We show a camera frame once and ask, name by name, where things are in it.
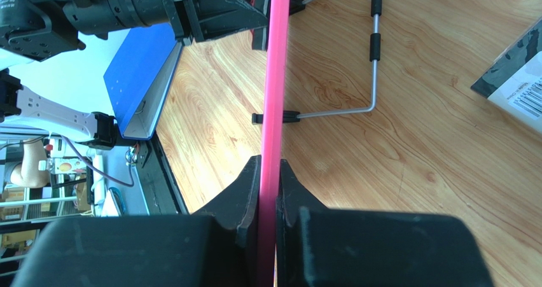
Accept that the wire whiteboard stand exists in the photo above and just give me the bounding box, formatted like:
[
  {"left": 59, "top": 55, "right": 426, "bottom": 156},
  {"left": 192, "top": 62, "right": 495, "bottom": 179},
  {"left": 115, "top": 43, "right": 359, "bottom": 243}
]
[{"left": 251, "top": 0, "right": 383, "bottom": 125}]

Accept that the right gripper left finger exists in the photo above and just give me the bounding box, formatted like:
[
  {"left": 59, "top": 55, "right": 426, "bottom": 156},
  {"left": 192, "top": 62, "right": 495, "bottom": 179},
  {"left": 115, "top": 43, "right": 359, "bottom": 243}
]
[{"left": 12, "top": 156, "right": 261, "bottom": 286}]

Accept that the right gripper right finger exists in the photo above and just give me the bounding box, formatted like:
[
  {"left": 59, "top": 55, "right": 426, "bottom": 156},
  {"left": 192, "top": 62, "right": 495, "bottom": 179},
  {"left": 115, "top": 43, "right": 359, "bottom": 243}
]
[{"left": 277, "top": 160, "right": 494, "bottom": 286}]

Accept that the blue ring binder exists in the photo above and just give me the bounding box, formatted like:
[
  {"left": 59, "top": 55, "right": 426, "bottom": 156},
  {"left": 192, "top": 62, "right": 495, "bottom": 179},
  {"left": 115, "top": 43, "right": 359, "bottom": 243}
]
[{"left": 103, "top": 23, "right": 183, "bottom": 140}]

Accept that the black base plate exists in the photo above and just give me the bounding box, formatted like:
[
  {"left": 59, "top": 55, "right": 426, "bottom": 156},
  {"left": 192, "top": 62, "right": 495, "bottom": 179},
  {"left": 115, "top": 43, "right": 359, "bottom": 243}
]
[{"left": 136, "top": 133, "right": 189, "bottom": 215}]

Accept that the black flat box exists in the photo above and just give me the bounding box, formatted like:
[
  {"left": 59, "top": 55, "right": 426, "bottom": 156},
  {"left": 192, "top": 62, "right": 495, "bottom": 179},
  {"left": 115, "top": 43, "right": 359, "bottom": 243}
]
[{"left": 471, "top": 20, "right": 541, "bottom": 133}]

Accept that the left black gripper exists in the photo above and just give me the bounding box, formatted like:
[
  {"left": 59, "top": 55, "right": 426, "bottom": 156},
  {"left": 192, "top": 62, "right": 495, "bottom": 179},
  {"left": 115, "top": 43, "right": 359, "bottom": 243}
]
[{"left": 170, "top": 0, "right": 269, "bottom": 46}]

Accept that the pink framed whiteboard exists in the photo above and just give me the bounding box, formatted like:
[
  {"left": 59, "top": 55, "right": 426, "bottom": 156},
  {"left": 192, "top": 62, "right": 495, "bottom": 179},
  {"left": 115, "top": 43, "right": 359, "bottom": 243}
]
[{"left": 256, "top": 0, "right": 290, "bottom": 286}]

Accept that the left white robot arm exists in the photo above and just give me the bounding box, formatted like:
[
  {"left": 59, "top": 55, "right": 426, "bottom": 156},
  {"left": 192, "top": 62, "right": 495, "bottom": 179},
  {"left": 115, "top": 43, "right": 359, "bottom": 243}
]
[{"left": 1, "top": 0, "right": 271, "bottom": 150}]

